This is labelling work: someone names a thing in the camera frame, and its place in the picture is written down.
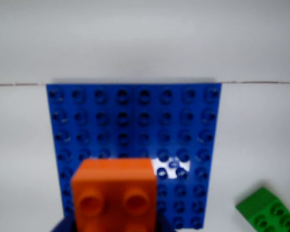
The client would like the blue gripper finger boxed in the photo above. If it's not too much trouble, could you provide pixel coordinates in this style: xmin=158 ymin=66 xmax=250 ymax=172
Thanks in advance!
xmin=155 ymin=211 xmax=178 ymax=232
xmin=50 ymin=217 xmax=75 ymax=232

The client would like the orange 2x4 block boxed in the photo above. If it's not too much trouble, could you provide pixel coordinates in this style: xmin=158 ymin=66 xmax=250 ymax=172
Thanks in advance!
xmin=70 ymin=158 xmax=158 ymax=232

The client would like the green 2x4 block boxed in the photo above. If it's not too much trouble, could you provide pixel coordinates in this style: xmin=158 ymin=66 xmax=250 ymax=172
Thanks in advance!
xmin=235 ymin=186 xmax=290 ymax=232

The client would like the white board under blocks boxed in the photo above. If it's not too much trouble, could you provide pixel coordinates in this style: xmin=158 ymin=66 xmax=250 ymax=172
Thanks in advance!
xmin=0 ymin=81 xmax=290 ymax=232

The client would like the empty white board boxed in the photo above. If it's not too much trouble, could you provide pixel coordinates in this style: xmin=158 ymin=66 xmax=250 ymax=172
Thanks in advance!
xmin=0 ymin=0 xmax=290 ymax=87

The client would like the blue 8x8 base plate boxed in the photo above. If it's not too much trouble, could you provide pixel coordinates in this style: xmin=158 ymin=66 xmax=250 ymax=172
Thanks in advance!
xmin=45 ymin=82 xmax=222 ymax=230

